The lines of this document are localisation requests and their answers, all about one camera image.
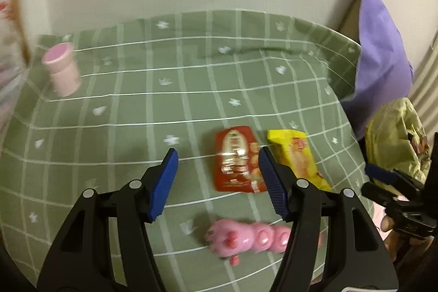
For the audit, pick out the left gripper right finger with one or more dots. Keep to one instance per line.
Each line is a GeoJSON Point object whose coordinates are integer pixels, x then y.
{"type": "Point", "coordinates": [356, 258]}

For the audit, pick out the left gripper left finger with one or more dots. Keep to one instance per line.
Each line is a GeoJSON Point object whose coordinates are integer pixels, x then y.
{"type": "Point", "coordinates": [79, 258]}

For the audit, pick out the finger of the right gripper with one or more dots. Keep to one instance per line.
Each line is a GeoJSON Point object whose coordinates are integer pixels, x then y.
{"type": "Point", "coordinates": [394, 178]}

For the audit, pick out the yellow snack wrapper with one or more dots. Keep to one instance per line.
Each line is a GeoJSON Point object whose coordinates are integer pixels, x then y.
{"type": "Point", "coordinates": [293, 150]}

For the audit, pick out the red snack packet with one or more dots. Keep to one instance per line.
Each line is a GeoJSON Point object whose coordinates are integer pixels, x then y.
{"type": "Point", "coordinates": [236, 168]}

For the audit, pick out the yellow-bagged trash bin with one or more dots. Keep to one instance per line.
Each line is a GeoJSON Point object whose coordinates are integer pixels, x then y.
{"type": "Point", "coordinates": [396, 140]}

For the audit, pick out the right hand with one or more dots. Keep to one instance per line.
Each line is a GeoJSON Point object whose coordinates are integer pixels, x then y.
{"type": "Point", "coordinates": [400, 246]}

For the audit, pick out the beige curtain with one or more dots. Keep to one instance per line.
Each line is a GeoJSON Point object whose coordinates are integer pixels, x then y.
{"type": "Point", "coordinates": [424, 91]}

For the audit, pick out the purple pillow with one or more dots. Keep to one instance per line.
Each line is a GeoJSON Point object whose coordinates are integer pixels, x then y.
{"type": "Point", "coordinates": [383, 72]}

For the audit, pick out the pink caterpillar toy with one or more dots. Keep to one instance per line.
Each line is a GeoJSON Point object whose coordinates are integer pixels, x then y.
{"type": "Point", "coordinates": [228, 239]}

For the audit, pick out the green checked tablecloth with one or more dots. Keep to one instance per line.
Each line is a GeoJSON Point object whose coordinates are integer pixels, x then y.
{"type": "Point", "coordinates": [174, 82]}

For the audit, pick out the pink cylindrical jar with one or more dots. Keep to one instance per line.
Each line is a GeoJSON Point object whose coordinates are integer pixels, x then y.
{"type": "Point", "coordinates": [61, 64]}

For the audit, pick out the white plastic bag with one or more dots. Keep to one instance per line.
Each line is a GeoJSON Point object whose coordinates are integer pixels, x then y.
{"type": "Point", "coordinates": [12, 61]}

